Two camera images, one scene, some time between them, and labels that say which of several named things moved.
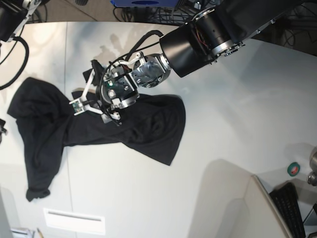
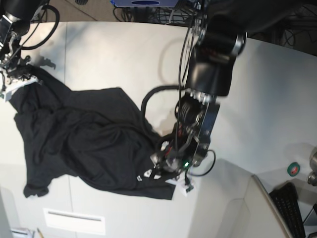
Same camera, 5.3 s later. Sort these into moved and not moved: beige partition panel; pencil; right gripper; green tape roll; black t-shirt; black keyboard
Moved: right gripper; black t-shirt
Not moved: green tape roll; black keyboard; beige partition panel; pencil
